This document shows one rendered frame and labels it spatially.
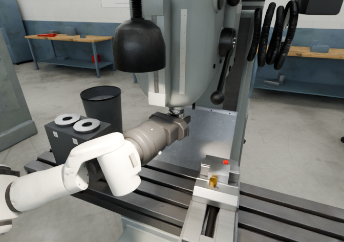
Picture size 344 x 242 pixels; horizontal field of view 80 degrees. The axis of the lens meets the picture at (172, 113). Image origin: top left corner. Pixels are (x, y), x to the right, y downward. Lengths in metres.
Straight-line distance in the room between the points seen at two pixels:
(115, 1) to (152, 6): 5.31
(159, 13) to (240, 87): 0.60
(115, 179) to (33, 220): 1.77
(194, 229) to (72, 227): 1.50
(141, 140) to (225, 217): 0.32
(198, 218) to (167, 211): 0.13
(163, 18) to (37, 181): 0.40
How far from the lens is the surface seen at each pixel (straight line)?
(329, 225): 0.83
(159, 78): 0.43
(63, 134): 0.82
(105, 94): 2.87
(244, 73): 0.91
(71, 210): 2.11
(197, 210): 0.64
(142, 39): 0.27
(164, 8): 0.41
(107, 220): 1.95
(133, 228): 0.83
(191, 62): 0.44
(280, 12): 0.73
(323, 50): 4.23
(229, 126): 0.96
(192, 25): 0.43
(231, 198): 0.64
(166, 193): 0.77
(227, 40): 0.53
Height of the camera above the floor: 1.53
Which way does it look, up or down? 27 degrees down
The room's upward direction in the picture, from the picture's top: straight up
